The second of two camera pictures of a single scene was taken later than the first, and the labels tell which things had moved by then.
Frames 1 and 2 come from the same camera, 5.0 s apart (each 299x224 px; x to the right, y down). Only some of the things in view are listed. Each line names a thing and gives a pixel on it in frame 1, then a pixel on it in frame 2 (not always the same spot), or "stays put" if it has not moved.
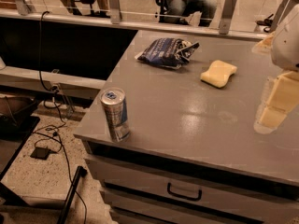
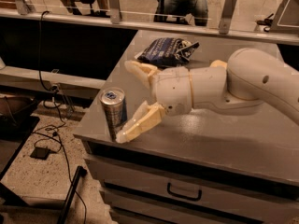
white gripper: (287, 44) to (172, 89)
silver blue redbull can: (115, 104) stays put
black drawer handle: (168, 188) stays put
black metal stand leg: (80, 173) stays put
